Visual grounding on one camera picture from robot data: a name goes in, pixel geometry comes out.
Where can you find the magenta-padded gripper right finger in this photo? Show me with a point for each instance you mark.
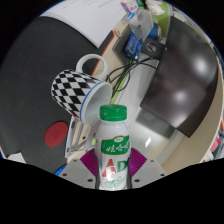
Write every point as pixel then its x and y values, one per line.
pixel 146 171

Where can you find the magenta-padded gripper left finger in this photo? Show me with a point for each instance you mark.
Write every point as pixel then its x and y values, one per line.
pixel 78 171

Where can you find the white drink bottle green cap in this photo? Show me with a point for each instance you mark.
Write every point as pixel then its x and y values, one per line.
pixel 112 150

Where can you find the flat round red coaster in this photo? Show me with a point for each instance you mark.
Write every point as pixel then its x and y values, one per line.
pixel 56 134

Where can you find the white flat paper napkin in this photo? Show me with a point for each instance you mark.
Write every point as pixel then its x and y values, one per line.
pixel 16 158

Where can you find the black white checkered mug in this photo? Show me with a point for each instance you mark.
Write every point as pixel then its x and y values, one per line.
pixel 71 88

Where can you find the black computer monitor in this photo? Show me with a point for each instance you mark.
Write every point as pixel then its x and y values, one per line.
pixel 183 80

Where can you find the black desk mat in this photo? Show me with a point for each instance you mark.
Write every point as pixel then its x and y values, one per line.
pixel 30 66

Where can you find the small blue box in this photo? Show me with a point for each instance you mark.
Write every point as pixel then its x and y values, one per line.
pixel 133 46

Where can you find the clear plastic box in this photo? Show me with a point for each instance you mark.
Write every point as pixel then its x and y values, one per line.
pixel 141 21

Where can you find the white paper sheet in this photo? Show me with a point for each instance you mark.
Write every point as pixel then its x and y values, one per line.
pixel 90 16

